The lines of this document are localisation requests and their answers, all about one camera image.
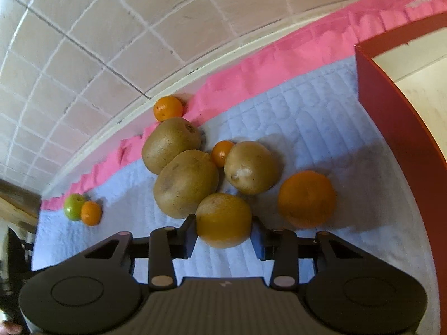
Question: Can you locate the tiny mandarin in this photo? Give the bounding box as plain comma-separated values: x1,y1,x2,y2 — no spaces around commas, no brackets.
211,140,234,167

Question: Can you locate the small mandarin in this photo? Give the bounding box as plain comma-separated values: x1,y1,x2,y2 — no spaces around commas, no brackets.
153,95,184,122
80,201,102,227

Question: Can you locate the pale blue quilted mat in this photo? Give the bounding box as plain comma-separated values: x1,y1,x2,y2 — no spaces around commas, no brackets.
31,54,437,287

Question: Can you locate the brown kiwi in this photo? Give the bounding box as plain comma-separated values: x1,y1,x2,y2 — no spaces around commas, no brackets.
224,141,280,195
196,192,253,249
153,149,220,219
142,117,202,175

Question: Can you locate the wooden furniture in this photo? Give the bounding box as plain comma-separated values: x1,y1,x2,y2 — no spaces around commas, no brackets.
0,178,42,233

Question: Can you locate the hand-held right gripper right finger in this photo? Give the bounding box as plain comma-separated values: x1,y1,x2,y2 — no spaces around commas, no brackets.
251,216,367,291

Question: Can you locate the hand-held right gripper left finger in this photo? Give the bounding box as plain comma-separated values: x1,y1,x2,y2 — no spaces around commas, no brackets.
84,214,198,291

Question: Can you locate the large orange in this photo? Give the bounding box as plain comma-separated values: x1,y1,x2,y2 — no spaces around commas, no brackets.
277,171,337,228

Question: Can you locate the red cardboard box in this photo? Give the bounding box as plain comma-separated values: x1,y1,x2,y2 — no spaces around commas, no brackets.
354,16,447,252

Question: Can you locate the round green fruit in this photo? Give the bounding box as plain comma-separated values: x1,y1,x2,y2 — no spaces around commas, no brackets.
63,193,86,221

